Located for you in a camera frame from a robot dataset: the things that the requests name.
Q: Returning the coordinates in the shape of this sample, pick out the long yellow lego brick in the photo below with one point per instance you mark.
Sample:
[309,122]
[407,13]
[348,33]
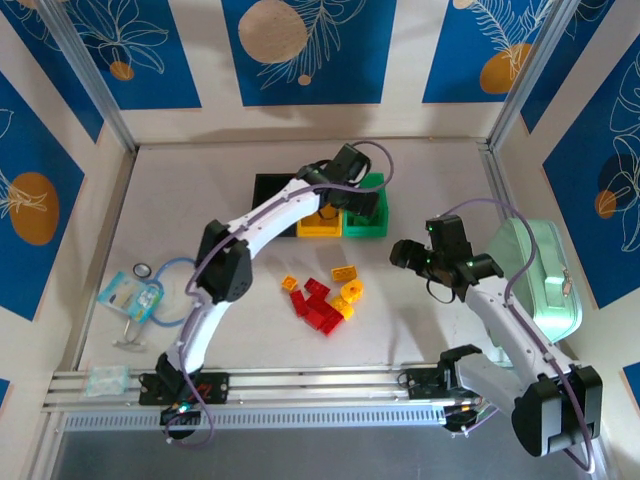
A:
[345,272]

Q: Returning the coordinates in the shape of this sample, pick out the blue white plastic packet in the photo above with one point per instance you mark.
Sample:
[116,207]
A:
[127,295]

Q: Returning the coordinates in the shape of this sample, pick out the black bin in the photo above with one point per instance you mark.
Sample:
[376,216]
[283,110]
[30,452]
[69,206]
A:
[267,187]

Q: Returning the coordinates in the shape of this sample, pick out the translucent red lego brick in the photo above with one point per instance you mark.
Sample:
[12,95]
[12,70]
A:
[332,324]

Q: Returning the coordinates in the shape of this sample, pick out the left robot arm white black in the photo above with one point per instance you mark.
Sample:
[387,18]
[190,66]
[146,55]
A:
[280,210]

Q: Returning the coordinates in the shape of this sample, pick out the mint green zipper bag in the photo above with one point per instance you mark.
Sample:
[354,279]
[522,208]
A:
[535,265]

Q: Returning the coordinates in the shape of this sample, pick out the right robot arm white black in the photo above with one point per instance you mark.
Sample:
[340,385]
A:
[510,320]

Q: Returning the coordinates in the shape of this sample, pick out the aluminium mounting rail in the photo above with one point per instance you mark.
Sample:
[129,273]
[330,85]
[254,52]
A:
[310,382]

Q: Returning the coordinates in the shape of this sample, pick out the aluminium frame post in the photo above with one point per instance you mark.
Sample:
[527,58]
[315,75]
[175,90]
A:
[530,70]
[90,70]

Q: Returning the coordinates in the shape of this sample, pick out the round yellow lego piece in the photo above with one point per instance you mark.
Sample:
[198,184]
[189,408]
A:
[352,290]

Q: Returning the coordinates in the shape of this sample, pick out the small orange lego brick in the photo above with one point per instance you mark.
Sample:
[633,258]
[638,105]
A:
[288,282]

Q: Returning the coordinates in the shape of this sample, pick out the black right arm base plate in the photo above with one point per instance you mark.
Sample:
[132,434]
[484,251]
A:
[425,385]

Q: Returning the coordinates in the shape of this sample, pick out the blue floral wall panel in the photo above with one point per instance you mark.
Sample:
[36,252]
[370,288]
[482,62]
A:
[150,80]
[590,240]
[30,165]
[450,50]
[325,75]

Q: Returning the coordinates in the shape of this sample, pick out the clear plastic bag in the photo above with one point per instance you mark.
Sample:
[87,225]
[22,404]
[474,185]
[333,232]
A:
[107,381]

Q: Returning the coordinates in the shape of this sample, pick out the blue tube stethoscope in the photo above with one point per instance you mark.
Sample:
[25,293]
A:
[129,344]

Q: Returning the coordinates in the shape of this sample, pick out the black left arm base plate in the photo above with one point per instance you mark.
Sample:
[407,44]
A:
[215,387]

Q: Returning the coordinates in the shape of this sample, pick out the yellow bin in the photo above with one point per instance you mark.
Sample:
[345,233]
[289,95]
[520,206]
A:
[310,228]

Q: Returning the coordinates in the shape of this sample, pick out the green bin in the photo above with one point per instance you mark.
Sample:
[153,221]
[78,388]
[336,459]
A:
[380,225]

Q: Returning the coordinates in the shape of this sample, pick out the small tape roll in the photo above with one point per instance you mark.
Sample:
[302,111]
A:
[135,270]

